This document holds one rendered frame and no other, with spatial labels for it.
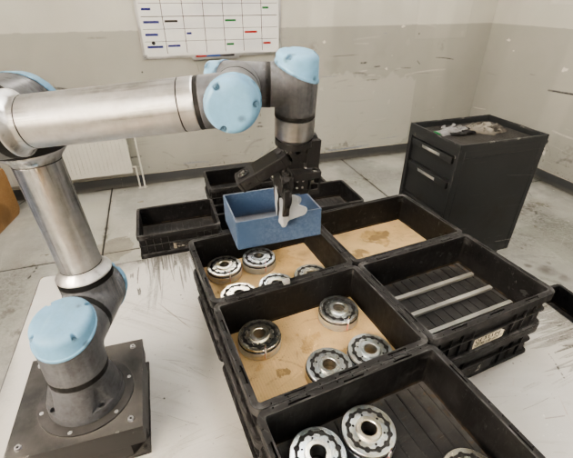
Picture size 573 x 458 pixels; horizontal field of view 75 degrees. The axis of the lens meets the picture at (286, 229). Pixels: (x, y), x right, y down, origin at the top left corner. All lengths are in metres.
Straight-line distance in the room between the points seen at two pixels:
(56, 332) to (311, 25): 3.48
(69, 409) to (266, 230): 0.53
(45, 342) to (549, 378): 1.18
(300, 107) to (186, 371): 0.75
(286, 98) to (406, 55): 3.79
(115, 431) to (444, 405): 0.67
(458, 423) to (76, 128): 0.85
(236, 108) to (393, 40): 3.84
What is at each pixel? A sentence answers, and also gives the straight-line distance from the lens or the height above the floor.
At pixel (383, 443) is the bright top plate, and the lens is 0.80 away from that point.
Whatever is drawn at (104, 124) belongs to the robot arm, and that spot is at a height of 1.40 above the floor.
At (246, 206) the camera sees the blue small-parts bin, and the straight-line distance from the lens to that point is 0.97.
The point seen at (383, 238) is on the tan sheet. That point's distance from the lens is 1.36.
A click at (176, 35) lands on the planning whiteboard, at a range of 3.63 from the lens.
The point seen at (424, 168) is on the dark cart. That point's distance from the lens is 2.45.
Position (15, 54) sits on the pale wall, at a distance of 3.77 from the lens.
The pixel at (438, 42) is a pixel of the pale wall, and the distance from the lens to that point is 4.64.
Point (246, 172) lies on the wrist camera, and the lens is 0.74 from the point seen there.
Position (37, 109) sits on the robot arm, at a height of 1.42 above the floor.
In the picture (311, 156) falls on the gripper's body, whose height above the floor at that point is 1.29.
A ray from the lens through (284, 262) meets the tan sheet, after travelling 1.21.
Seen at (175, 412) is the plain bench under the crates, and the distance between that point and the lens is 1.04.
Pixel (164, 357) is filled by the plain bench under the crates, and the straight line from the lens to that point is 1.15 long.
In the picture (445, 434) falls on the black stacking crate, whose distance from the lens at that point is 0.88.
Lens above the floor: 1.55
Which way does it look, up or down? 32 degrees down
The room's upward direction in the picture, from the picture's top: straight up
